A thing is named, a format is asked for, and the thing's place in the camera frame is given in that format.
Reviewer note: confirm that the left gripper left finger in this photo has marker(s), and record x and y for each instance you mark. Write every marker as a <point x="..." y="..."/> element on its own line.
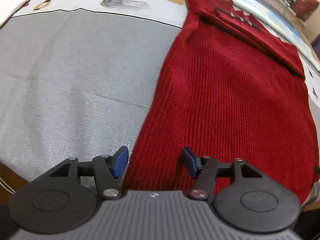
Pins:
<point x="68" y="195"/>

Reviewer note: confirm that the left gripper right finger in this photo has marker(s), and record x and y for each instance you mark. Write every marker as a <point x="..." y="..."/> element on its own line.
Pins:
<point x="241" y="195"/>

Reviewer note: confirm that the red knit sweater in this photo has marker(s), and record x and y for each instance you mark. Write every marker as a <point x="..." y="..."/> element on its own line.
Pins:
<point x="227" y="89"/>

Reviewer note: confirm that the grey deer print bedsheet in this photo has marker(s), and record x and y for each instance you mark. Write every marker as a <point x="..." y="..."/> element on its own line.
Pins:
<point x="78" y="77"/>

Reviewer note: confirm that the dark red cushion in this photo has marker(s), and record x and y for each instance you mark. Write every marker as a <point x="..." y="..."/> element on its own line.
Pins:
<point x="304" y="8"/>

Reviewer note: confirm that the wooden bed frame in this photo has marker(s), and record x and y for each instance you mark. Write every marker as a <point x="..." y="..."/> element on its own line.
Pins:
<point x="10" y="183"/>

